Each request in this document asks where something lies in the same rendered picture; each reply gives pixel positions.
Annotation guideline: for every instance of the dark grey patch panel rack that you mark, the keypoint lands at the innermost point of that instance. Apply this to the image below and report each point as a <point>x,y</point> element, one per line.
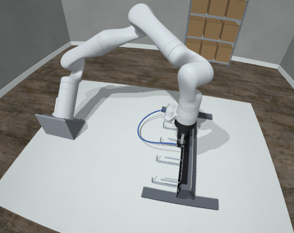
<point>183,196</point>

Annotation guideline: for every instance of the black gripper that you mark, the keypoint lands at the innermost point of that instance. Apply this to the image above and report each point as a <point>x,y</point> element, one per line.
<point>182,132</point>

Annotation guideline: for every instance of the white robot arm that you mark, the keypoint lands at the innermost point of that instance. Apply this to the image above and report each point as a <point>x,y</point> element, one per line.
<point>194,72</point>

